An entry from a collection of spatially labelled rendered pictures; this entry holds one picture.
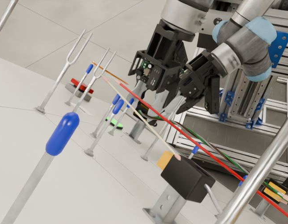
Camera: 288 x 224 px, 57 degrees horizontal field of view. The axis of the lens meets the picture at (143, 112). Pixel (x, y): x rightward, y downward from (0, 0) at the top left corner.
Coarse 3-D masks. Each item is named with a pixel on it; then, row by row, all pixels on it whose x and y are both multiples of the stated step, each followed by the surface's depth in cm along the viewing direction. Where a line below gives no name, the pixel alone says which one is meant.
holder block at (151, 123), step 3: (141, 102) 61; (144, 105) 61; (150, 105) 63; (135, 114) 61; (138, 117) 61; (141, 120) 61; (153, 120) 63; (156, 120) 65; (150, 123) 62; (153, 123) 64
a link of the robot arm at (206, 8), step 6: (180, 0) 44; (186, 0) 44; (192, 0) 43; (198, 0) 44; (204, 0) 44; (210, 0) 45; (192, 6) 44; (198, 6) 44; (204, 6) 44; (210, 6) 46
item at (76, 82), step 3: (72, 78) 74; (72, 81) 73; (75, 81) 73; (78, 81) 73; (75, 84) 73; (78, 84) 72; (81, 84) 72; (84, 84) 75; (75, 87) 74; (81, 87) 72; (84, 87) 72; (81, 90) 73; (84, 90) 73; (90, 90) 75; (93, 90) 76
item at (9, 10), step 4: (12, 0) 18; (16, 0) 18; (8, 4) 18; (12, 4) 18; (8, 8) 18; (12, 8) 18; (4, 12) 18; (8, 12) 18; (4, 16) 18; (8, 16) 18; (0, 20) 18; (4, 20) 18; (0, 24) 18; (0, 28) 18
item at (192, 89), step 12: (192, 60) 69; (204, 60) 68; (216, 60) 67; (192, 72) 66; (204, 72) 69; (216, 72) 69; (180, 84) 67; (192, 84) 68; (204, 84) 70; (192, 96) 69
